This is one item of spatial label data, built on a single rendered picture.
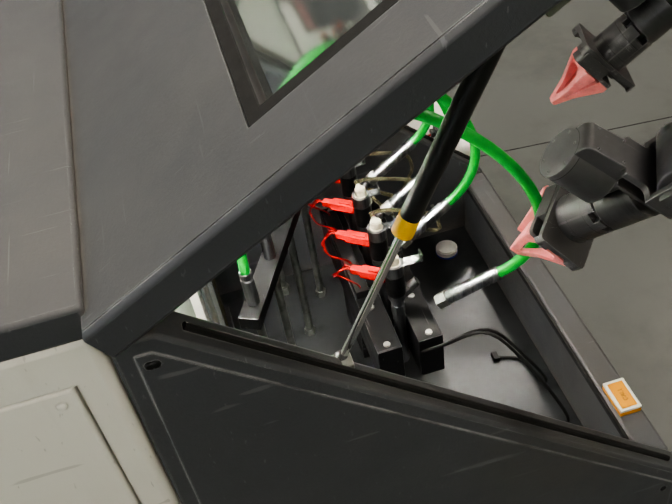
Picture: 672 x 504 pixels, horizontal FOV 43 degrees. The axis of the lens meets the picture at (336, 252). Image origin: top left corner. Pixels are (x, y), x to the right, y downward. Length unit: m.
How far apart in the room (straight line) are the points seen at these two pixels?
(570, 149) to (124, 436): 0.50
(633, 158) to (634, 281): 1.83
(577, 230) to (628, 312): 1.67
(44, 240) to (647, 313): 2.12
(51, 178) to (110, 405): 0.20
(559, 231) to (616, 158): 0.13
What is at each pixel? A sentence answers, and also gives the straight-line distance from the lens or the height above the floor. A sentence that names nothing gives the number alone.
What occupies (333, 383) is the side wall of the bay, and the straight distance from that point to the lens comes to 0.77.
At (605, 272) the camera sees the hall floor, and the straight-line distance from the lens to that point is 2.73.
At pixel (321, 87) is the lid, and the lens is 0.60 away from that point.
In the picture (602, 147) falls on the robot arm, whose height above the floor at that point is 1.40.
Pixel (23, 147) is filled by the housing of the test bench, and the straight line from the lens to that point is 0.84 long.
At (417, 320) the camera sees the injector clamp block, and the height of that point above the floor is 0.98.
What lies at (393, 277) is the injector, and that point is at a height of 1.09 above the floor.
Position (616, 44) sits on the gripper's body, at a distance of 1.23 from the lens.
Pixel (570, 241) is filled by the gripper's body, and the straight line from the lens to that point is 0.98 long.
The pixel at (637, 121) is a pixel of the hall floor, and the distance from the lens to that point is 3.33.
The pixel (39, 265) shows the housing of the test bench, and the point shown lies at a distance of 0.70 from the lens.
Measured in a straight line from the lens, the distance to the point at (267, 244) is 1.20.
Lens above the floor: 1.93
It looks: 43 degrees down
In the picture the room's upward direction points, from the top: 10 degrees counter-clockwise
